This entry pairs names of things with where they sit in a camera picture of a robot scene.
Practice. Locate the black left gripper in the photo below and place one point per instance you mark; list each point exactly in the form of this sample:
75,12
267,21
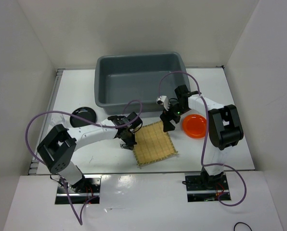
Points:
130,144

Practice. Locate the grey plastic bin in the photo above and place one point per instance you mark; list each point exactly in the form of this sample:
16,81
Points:
126,83

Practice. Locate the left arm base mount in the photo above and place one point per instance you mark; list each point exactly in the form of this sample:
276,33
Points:
89,191

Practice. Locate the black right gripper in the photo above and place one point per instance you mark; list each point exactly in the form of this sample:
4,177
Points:
166,117

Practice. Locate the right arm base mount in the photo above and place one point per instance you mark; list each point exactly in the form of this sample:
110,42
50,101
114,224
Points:
200,187

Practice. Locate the black round plate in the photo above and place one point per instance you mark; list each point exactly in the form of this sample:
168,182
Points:
86,113

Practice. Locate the clear plastic cup upper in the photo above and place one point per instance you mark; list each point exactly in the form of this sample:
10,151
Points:
57,119

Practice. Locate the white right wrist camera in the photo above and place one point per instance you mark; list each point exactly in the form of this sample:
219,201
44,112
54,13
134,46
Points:
164,101

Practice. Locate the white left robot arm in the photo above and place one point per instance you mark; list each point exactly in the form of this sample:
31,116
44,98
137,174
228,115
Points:
59,145

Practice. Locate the woven bamboo mat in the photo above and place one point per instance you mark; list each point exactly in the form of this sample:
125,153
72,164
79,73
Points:
153,145

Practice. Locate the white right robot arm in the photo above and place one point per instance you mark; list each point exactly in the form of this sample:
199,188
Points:
222,127

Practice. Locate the aluminium table rail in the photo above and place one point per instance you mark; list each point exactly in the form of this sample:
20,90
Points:
46,120

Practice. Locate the orange round plate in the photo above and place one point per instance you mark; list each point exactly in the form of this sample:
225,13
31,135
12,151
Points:
194,126

